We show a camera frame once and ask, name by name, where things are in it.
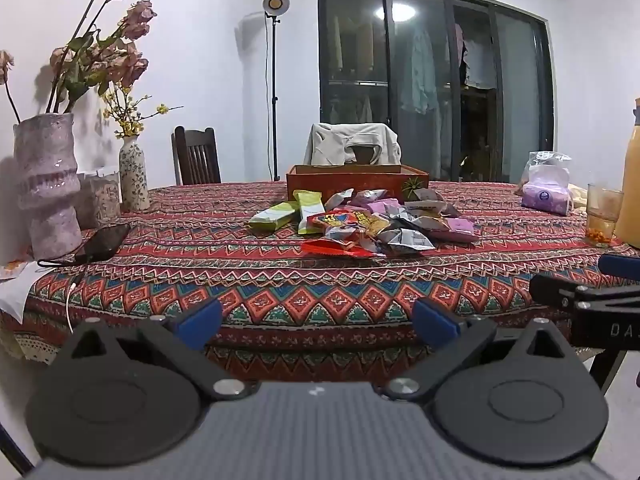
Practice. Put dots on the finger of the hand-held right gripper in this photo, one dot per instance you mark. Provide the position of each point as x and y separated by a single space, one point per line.
622 266
560 291

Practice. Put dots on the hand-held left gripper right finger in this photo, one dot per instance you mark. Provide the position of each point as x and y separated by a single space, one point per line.
434 321

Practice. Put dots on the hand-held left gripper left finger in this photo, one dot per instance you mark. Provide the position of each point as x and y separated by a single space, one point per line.
200 321

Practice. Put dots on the silver printed snack packet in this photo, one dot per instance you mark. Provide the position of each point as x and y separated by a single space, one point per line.
410 241

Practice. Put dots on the pile of snack packets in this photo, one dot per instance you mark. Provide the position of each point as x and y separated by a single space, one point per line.
360 225

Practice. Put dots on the green snack packet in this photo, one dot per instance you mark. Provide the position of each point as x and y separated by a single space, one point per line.
309 210
272 216

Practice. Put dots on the orange cardboard box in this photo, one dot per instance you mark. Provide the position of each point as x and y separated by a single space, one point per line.
350 182

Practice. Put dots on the drinking glass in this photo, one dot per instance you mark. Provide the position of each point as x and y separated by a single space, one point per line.
602 215

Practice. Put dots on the yellow bottle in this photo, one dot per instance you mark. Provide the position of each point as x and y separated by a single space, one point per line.
631 185

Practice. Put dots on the purple tissue pack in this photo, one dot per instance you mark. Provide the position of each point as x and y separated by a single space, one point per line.
547 195

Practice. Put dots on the black smartphone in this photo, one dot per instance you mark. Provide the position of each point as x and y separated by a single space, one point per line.
102 242

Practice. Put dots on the clear plastic bag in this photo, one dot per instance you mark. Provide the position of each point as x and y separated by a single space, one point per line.
542 160

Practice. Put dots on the glass jar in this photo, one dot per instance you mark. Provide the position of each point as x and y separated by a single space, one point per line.
102 197

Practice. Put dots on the small floral vase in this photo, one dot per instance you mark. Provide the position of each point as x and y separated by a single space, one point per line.
134 175

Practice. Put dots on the dark wooden chair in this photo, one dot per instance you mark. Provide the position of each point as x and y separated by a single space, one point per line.
197 157

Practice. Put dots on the jacket-draped wooden chair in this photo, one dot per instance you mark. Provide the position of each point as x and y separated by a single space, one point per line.
362 155

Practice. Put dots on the white paper sheet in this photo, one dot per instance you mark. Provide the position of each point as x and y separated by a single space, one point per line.
15 295

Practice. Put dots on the large pink ceramic vase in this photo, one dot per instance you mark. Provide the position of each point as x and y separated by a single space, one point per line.
47 185

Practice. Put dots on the beige jacket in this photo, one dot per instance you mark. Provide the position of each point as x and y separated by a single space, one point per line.
330 145

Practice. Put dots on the yellow flower sprigs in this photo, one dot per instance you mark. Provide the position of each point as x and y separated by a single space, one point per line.
125 115

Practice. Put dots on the black-framed sliding glass door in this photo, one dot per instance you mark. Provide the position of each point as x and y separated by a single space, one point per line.
435 85

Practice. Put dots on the hanging pale shirt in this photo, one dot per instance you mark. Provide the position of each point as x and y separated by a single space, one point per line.
420 70

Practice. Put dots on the dried pink rose bouquet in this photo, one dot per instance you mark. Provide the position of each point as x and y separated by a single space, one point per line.
125 60

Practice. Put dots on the floor lamp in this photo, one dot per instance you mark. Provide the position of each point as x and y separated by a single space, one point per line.
276 2

